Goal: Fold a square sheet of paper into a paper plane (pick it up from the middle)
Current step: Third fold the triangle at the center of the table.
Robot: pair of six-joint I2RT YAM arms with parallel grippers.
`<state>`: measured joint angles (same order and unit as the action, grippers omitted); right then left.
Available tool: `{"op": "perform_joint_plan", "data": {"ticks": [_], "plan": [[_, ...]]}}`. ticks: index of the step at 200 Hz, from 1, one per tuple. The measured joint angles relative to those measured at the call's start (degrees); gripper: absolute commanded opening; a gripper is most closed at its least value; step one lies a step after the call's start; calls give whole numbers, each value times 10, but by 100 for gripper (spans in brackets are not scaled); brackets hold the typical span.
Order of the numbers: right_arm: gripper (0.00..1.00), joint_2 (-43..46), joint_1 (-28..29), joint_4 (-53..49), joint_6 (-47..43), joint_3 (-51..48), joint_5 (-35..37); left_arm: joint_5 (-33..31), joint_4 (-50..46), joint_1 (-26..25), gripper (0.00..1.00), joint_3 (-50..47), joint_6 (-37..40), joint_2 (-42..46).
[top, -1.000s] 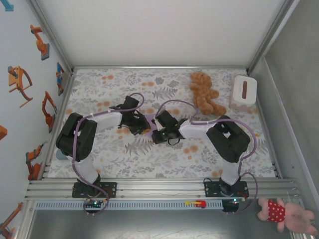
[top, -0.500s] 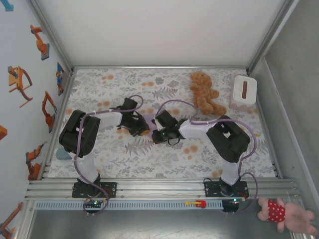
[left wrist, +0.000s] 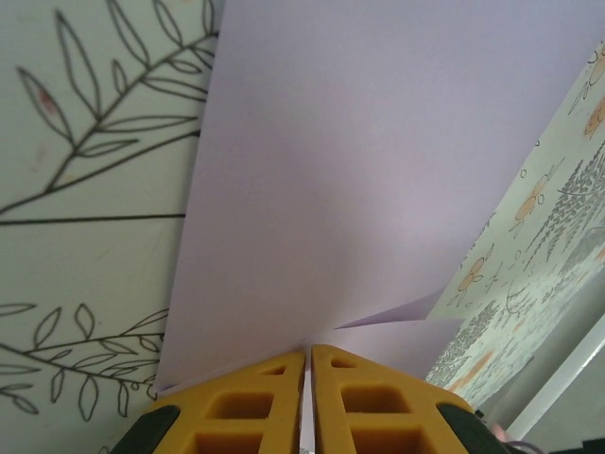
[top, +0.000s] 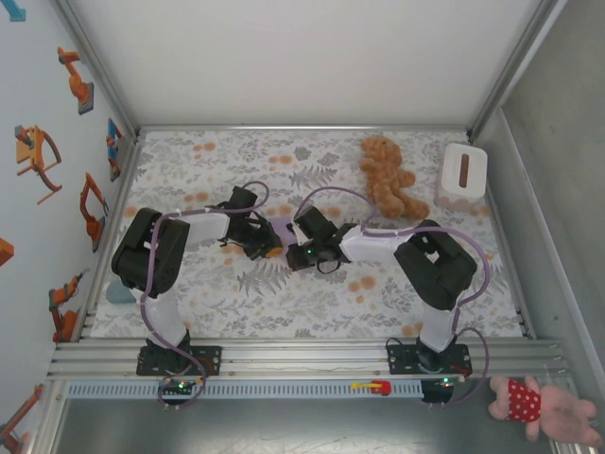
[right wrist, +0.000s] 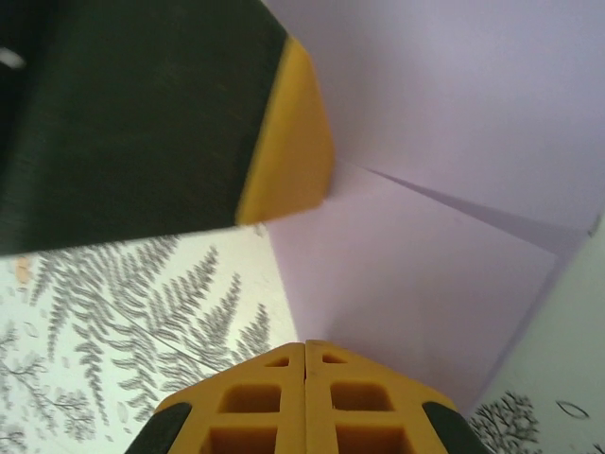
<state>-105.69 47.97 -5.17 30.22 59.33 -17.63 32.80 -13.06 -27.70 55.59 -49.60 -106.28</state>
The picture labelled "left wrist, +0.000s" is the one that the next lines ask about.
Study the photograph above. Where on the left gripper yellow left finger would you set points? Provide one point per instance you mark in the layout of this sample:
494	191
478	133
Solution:
236	416

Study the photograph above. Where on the lilac paper sheet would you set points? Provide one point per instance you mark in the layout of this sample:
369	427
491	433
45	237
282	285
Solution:
354	165

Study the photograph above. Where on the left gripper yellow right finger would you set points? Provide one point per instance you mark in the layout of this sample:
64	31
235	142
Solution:
378	416

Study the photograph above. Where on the floral fern table mat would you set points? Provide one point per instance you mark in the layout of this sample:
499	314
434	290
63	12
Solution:
71	236

